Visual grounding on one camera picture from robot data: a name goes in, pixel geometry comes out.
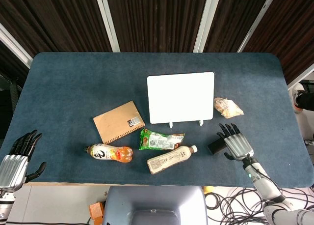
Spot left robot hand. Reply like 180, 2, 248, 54
0, 129, 47, 192

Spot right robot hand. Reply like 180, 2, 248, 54
217, 123, 255, 161

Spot small black box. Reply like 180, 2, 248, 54
207, 139, 228, 155

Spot white board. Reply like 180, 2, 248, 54
146, 72, 215, 129

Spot clear bag of snacks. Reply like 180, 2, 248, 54
213, 97, 245, 119

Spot brown milk tea bottle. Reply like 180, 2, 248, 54
147, 144, 198, 175

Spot white sneaker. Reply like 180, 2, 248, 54
289, 83, 306, 114

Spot green snack packet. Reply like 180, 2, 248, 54
139, 128, 185, 151

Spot blue table mat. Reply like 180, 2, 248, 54
0, 52, 314, 188

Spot orange box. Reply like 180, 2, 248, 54
88, 201, 105, 225

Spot orange drink bottle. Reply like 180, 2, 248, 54
84, 143, 134, 164

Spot grey robot torso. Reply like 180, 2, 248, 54
102, 185, 208, 225

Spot brown spiral notebook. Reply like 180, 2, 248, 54
93, 100, 146, 145

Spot tangle of black cables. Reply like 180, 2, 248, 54
205, 185, 314, 225

